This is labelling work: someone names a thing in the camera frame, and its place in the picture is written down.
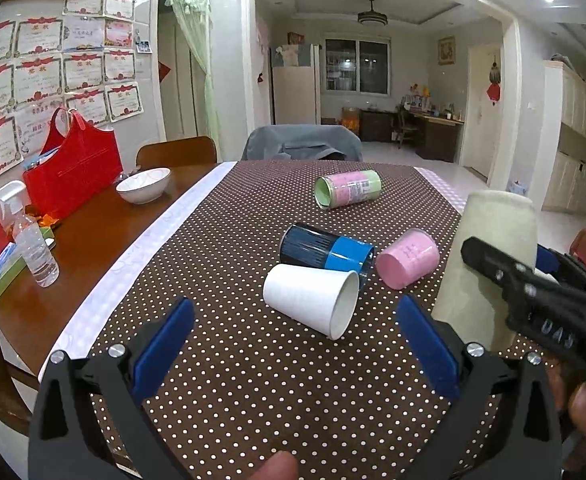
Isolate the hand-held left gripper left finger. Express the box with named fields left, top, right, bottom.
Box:
left=28, top=297, right=196, bottom=480

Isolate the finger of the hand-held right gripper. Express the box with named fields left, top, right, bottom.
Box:
left=460, top=236, right=536, bottom=306
left=534, top=244, right=586, bottom=306

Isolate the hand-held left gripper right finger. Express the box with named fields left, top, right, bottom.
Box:
left=395, top=294, right=564, bottom=480

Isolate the cream cup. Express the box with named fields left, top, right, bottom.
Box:
left=433, top=190, right=538, bottom=356

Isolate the white paper cup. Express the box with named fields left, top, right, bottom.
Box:
left=263, top=263, right=361, bottom=339

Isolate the blue and black cup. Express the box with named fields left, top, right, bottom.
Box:
left=279, top=223, right=376, bottom=291

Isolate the pink and green cup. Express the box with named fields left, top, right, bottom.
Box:
left=314, top=170, right=384, bottom=209

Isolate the person's left hand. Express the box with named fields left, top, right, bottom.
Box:
left=250, top=451, right=300, bottom=480

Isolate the brown polka-dot tablecloth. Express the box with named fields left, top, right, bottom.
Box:
left=38, top=160, right=564, bottom=480

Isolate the white cabinet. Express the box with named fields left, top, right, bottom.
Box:
left=542, top=57, right=586, bottom=217

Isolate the dark wooden desk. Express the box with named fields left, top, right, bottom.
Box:
left=400, top=110, right=465, bottom=162

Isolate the white door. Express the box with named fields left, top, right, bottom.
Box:
left=467, top=44, right=502, bottom=173

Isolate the dark desk chair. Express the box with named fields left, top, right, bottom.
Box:
left=396, top=107, right=419, bottom=149

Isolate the clear spray bottle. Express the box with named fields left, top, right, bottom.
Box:
left=0, top=181, right=60, bottom=288

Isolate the white bowl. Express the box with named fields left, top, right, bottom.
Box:
left=116, top=167, right=172, bottom=205

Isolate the dark low cabinet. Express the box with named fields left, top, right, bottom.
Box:
left=360, top=110, right=399, bottom=142

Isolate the red hanging ornament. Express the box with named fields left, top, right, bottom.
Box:
left=486, top=57, right=503, bottom=107

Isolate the green tray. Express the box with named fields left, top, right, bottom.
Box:
left=0, top=225, right=58, bottom=303

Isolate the red bag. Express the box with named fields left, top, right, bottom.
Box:
left=23, top=107, right=124, bottom=221

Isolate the grey covered chair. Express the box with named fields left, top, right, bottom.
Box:
left=242, top=125, right=364, bottom=162

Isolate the window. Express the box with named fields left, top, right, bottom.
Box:
left=324, top=35, right=392, bottom=95

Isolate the white refrigerator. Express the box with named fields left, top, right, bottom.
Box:
left=271, top=44, right=321, bottom=126

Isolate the ceiling lamp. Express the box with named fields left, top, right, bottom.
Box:
left=357, top=0, right=389, bottom=27

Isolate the green curtain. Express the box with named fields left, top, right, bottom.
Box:
left=158, top=0, right=221, bottom=151

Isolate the wall of award certificates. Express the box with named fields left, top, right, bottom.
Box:
left=0, top=0, right=144, bottom=191

